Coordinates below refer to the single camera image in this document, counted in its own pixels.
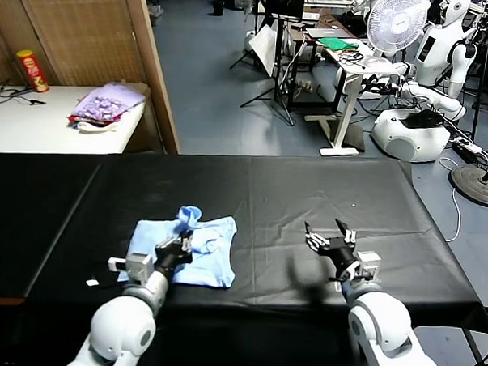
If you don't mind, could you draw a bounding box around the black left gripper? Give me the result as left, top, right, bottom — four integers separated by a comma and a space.
154, 227, 194, 277

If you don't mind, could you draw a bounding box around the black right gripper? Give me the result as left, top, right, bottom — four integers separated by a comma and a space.
302, 216, 363, 281

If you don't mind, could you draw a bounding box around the light blue t-shirt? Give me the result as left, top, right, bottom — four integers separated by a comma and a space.
117, 202, 240, 290

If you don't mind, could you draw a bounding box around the purple folded clothes stack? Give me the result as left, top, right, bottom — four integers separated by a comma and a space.
69, 81, 148, 138

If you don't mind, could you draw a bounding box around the black table cover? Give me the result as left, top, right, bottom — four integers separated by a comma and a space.
0, 143, 488, 336

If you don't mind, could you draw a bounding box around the white standing desk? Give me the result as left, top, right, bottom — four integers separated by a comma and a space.
303, 37, 397, 160

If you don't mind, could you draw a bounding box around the round black stand base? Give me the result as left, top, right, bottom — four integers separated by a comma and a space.
447, 151, 488, 209

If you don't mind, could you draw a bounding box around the white power strip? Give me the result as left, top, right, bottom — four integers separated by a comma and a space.
451, 137, 484, 156

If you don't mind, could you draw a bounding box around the black tripod stand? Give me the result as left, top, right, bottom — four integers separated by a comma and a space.
240, 12, 301, 128

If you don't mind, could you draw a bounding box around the black table leg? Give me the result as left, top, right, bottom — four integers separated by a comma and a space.
458, 328, 488, 366

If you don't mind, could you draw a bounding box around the white side table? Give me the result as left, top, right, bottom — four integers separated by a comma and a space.
0, 82, 151, 160

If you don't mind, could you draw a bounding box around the green cloth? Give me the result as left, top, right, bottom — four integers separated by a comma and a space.
317, 36, 359, 53

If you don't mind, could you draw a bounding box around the white reflector board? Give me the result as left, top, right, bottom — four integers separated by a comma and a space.
248, 23, 278, 78

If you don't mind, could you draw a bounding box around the silver laptop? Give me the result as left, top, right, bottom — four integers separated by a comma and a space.
305, 26, 349, 40

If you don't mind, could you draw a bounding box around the white humanoid robot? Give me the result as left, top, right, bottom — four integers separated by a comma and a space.
362, 0, 480, 166

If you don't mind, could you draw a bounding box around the wooden folding screen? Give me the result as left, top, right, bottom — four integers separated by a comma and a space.
0, 0, 188, 155

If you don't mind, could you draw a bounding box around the red chips can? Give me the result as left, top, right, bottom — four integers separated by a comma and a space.
15, 49, 52, 93

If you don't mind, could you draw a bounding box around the white standing fan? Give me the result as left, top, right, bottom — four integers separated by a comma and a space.
362, 0, 432, 73

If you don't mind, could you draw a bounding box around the black monitor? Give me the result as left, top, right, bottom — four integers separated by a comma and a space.
265, 0, 306, 20

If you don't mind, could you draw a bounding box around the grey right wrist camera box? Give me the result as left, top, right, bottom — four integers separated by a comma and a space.
346, 251, 382, 283

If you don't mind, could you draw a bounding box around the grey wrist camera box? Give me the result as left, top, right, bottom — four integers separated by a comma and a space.
107, 252, 154, 285
346, 251, 382, 283

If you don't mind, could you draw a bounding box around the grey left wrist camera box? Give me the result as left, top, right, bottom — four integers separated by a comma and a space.
107, 252, 154, 285

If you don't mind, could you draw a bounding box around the white floor cable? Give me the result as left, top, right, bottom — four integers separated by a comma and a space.
435, 157, 467, 245

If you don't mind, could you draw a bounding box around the black cables bundle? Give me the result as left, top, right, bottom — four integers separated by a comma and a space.
0, 81, 49, 110

